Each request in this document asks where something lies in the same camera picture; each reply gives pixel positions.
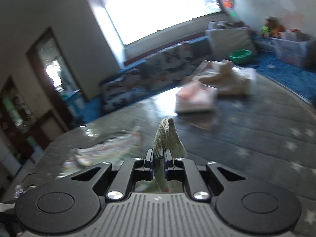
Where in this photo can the pink white tissue pack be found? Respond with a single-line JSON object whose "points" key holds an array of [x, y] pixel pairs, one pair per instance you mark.
{"points": [[195, 98]]}

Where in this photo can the beige cloth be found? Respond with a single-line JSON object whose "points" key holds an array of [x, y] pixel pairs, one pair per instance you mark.
{"points": [[227, 76]]}

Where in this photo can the green plastic basin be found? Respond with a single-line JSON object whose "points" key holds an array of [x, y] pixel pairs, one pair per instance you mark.
{"points": [[240, 56]]}

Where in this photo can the colourful pinwheel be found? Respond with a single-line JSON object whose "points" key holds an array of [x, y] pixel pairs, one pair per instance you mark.
{"points": [[228, 2]]}

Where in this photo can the grey pillow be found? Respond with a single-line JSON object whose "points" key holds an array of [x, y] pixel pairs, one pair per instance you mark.
{"points": [[229, 42]]}

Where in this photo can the blue white cabinet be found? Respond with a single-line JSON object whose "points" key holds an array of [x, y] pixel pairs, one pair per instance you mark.
{"points": [[74, 103]]}

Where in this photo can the clear plastic storage box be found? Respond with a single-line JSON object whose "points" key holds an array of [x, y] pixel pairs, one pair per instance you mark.
{"points": [[291, 50]]}

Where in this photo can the large butterfly print cushion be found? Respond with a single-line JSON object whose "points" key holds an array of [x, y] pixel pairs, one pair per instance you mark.
{"points": [[170, 61]]}

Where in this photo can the window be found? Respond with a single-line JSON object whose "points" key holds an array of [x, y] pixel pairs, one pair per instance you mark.
{"points": [[158, 7]]}

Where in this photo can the teddy bear in yellow vest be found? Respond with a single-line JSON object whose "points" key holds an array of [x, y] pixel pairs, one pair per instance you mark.
{"points": [[270, 28]]}

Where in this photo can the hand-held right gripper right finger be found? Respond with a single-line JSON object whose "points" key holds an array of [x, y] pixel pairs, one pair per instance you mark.
{"points": [[169, 163]]}

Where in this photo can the small butterfly print cushion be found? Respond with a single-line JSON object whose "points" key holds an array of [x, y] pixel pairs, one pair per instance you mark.
{"points": [[123, 93]]}

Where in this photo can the brown door frame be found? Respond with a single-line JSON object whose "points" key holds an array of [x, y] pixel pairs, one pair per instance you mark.
{"points": [[37, 66]]}

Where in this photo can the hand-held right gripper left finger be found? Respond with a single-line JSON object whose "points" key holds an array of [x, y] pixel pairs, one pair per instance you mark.
{"points": [[149, 163]]}

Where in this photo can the blue sofa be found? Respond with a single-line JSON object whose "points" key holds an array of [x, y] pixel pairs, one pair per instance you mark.
{"points": [[284, 74]]}

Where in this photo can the white black plush toy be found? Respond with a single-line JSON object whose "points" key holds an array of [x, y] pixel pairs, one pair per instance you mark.
{"points": [[222, 25]]}

